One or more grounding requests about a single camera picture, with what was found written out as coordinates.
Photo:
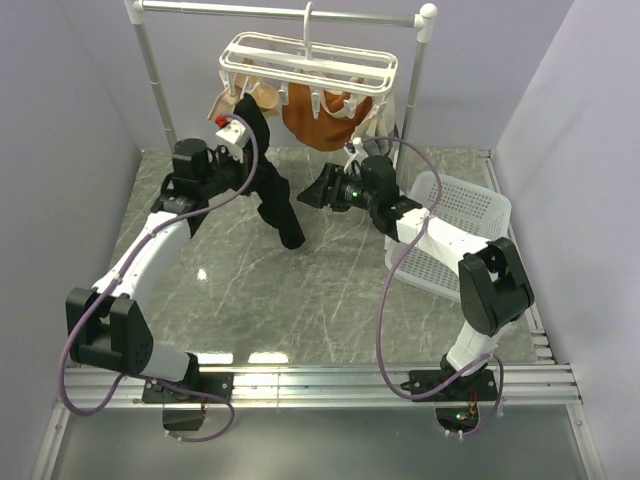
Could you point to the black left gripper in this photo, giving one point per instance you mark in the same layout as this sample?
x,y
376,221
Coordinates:
x,y
245,170

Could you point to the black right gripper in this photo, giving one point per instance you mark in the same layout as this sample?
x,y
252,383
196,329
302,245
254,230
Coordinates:
x,y
319,195

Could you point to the black underwear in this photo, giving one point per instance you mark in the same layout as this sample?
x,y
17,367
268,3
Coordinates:
x,y
272,189

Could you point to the white plastic clip hanger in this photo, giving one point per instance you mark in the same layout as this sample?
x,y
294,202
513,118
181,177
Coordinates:
x,y
359,74

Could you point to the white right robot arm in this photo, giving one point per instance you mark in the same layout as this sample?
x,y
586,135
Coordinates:
x,y
494,288

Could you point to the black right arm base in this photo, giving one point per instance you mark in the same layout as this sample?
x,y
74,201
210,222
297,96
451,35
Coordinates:
x,y
467,405

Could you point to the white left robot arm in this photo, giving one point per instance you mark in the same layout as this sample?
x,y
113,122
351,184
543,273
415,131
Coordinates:
x,y
106,322

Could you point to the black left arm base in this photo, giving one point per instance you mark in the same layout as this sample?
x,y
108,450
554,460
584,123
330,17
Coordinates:
x,y
185,406

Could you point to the orange hanging underwear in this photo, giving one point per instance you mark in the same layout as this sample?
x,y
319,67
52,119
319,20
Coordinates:
x,y
332,128

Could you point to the beige hanging underwear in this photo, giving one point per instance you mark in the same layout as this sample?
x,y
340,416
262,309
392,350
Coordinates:
x,y
242,97

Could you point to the cream grey hanging underwear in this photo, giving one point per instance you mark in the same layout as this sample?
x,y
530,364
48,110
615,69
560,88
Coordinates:
x,y
380,121

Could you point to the white plastic laundry basket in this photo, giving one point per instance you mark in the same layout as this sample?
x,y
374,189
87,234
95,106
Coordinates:
x,y
466,218

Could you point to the white metal clothes rack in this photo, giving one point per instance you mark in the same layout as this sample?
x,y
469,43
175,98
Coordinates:
x,y
422,22

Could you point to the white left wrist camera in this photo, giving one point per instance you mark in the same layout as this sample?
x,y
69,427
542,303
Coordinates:
x,y
233,136

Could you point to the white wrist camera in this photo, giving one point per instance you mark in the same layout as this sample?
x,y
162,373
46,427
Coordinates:
x,y
233,136
356,154

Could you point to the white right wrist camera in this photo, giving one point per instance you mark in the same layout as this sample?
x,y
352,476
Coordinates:
x,y
356,154

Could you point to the aluminium front rail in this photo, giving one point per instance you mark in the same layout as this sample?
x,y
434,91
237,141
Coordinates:
x,y
325,386

